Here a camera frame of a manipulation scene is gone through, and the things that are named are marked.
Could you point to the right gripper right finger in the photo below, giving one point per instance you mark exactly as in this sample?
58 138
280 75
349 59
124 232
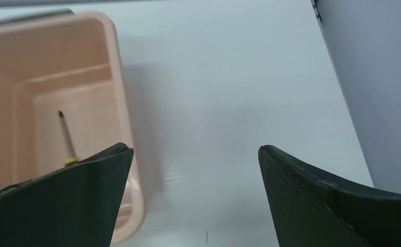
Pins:
313 207

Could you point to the pink plastic bin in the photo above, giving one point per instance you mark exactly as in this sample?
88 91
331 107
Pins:
70 62

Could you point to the black yellow screwdriver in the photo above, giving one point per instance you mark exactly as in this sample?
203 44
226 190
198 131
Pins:
71 156

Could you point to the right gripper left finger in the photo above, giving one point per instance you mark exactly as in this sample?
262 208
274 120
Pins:
73 206

